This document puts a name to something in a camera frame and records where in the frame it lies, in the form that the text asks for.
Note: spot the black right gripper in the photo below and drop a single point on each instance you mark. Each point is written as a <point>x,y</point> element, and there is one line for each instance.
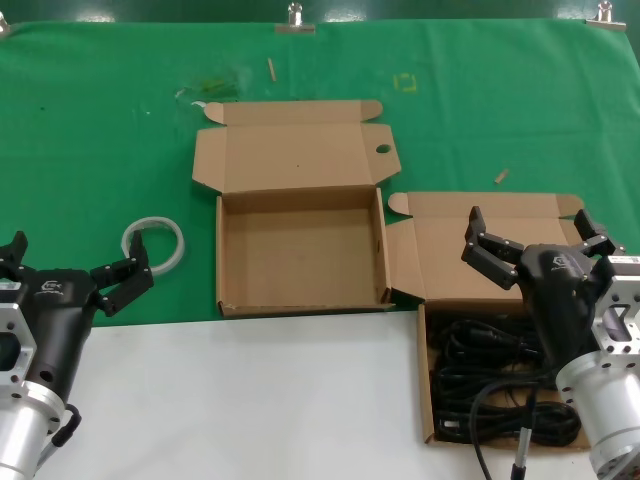
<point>555,300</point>

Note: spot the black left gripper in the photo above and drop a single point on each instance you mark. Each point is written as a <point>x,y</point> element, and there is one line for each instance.
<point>55,320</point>

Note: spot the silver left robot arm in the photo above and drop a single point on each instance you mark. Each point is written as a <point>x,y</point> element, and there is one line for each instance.
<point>20,430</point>

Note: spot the open cardboard box with dot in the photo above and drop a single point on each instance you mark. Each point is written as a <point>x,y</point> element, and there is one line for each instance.
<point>300,250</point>

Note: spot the small wooden stick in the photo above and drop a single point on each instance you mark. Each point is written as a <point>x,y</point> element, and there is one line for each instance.
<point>271,70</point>
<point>501,176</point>

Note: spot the clear tape roll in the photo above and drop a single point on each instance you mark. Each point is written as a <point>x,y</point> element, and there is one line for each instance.
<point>179,247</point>

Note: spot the green cloth mat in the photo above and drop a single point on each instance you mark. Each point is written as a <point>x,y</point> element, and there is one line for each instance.
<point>100,150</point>

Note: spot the clear plastic wrapper scrap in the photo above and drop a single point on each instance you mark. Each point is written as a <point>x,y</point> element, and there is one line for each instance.
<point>215,85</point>

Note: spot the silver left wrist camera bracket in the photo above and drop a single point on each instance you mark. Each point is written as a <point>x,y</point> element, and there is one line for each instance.
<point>10,320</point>

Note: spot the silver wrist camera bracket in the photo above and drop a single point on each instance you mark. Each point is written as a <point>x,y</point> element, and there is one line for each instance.
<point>622,295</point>
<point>10,320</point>

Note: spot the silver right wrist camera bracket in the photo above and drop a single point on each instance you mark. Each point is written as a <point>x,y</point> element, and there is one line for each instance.
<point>622,295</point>

